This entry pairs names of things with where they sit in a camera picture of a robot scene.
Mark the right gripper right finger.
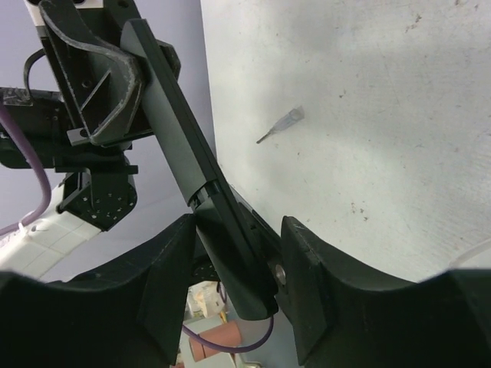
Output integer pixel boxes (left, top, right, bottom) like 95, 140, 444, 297
281, 217, 490, 367

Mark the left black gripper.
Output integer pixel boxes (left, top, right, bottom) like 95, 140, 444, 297
36, 1, 180, 152

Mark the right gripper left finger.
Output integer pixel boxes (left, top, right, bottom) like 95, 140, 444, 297
1, 215, 196, 367

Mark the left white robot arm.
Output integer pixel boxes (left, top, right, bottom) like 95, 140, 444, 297
1, 1, 170, 278

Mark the pink tape roll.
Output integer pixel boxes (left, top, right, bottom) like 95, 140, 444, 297
187, 320, 242, 362

